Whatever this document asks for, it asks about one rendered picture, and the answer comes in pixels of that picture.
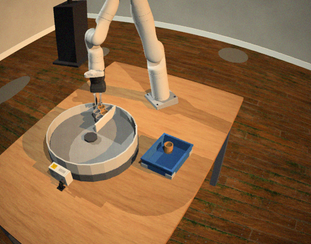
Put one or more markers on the blue open-top crate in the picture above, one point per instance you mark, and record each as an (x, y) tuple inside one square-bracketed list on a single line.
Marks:
[(167, 165)]

